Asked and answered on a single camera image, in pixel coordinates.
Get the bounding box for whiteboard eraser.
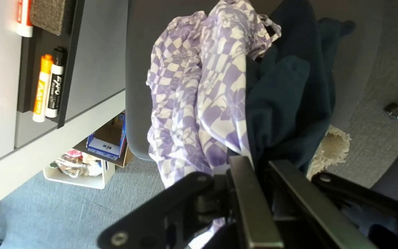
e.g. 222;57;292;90
30;0;75;36

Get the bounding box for dark teal fringed cloth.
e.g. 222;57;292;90
245;0;355;176

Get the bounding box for orange marker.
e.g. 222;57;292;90
31;54;52;123

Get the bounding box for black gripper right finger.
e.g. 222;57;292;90
269;160;377;249

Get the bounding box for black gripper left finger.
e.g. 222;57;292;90
229;156;283;249

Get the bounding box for blue cardboard box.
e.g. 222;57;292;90
85;113;127;160

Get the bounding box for red white marker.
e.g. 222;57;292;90
15;0;33;39

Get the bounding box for white tray with papers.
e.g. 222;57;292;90
42;149;114;189

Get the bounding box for grey mesh office chair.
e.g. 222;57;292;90
125;0;398;200

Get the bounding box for purple checkered cloth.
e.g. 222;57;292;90
145;0;283;249

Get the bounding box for black expo marker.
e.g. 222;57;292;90
45;47;66;117

